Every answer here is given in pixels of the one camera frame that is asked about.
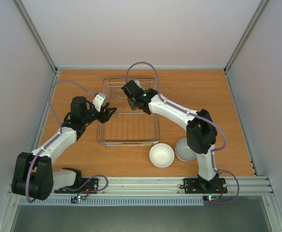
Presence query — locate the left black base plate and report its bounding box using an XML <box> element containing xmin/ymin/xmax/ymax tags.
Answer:
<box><xmin>54</xmin><ymin>178</ymin><xmax>99</xmax><ymax>194</ymax></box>

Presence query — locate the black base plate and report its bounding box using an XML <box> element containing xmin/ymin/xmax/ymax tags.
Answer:
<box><xmin>181</xmin><ymin>178</ymin><xmax>228</xmax><ymax>194</ymax></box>
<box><xmin>54</xmin><ymin>178</ymin><xmax>99</xmax><ymax>194</ymax></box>

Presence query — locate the white bowl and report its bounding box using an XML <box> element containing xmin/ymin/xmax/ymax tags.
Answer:
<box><xmin>149</xmin><ymin>143</ymin><xmax>175</xmax><ymax>168</ymax></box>

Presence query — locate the right aluminium frame post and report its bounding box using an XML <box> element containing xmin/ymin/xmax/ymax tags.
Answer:
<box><xmin>224</xmin><ymin>0</ymin><xmax>269</xmax><ymax>75</ymax></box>

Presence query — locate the left small circuit board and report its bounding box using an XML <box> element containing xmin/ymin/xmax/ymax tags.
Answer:
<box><xmin>70</xmin><ymin>195</ymin><xmax>86</xmax><ymax>203</ymax></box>

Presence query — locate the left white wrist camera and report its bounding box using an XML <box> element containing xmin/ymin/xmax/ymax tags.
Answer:
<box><xmin>92</xmin><ymin>93</ymin><xmax>108</xmax><ymax>112</ymax></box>

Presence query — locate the right small circuit board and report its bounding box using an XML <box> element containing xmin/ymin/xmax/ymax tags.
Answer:
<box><xmin>203</xmin><ymin>195</ymin><xmax>221</xmax><ymax>202</ymax></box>

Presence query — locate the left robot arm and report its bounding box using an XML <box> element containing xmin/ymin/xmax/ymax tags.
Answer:
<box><xmin>11</xmin><ymin>93</ymin><xmax>117</xmax><ymax>203</ymax></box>

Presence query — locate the aluminium frame post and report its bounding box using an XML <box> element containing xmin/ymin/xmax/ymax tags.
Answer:
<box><xmin>13</xmin><ymin>0</ymin><xmax>58</xmax><ymax>74</ymax></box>
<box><xmin>224</xmin><ymin>0</ymin><xmax>269</xmax><ymax>75</ymax></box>

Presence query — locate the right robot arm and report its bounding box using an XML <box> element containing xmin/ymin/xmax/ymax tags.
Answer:
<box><xmin>121</xmin><ymin>80</ymin><xmax>226</xmax><ymax>193</ymax></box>

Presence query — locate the left aluminium frame post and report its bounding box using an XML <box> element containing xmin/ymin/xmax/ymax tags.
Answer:
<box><xmin>13</xmin><ymin>0</ymin><xmax>58</xmax><ymax>74</ymax></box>

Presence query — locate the small circuit board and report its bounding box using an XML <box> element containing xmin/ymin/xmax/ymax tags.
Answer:
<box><xmin>70</xmin><ymin>195</ymin><xmax>86</xmax><ymax>203</ymax></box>
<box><xmin>203</xmin><ymin>195</ymin><xmax>221</xmax><ymax>202</ymax></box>

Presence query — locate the grey patterned bowl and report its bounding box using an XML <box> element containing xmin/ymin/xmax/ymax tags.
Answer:
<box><xmin>175</xmin><ymin>138</ymin><xmax>196</xmax><ymax>162</ymax></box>

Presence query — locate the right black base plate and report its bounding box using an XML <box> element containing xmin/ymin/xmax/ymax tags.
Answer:
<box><xmin>181</xmin><ymin>178</ymin><xmax>228</xmax><ymax>194</ymax></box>

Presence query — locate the wire dish rack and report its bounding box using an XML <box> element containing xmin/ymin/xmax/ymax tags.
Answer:
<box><xmin>97</xmin><ymin>77</ymin><xmax>160</xmax><ymax>146</ymax></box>

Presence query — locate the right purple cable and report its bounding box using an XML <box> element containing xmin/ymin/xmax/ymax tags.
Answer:
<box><xmin>125</xmin><ymin>61</ymin><xmax>240</xmax><ymax>206</ymax></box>

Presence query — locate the aluminium front rail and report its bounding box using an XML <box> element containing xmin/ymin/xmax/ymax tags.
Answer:
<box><xmin>8</xmin><ymin>175</ymin><xmax>274</xmax><ymax>195</ymax></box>

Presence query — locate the grey slotted cable duct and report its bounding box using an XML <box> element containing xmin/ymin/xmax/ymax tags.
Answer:
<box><xmin>32</xmin><ymin>196</ymin><xmax>204</xmax><ymax>207</ymax></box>

